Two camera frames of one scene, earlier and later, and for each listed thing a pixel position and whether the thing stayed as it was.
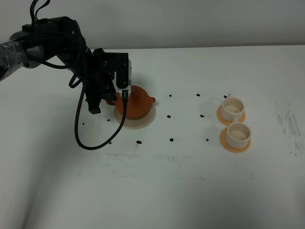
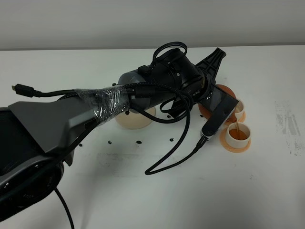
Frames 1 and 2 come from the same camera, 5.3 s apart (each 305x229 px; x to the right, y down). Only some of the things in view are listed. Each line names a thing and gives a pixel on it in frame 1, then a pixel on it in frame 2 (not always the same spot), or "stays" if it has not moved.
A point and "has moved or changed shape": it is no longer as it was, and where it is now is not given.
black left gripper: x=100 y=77 -> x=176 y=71
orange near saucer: x=235 y=149 stays
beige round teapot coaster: x=136 y=123 stays
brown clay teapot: x=138 y=104 has moved or changed shape
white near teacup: x=238 y=134 stays
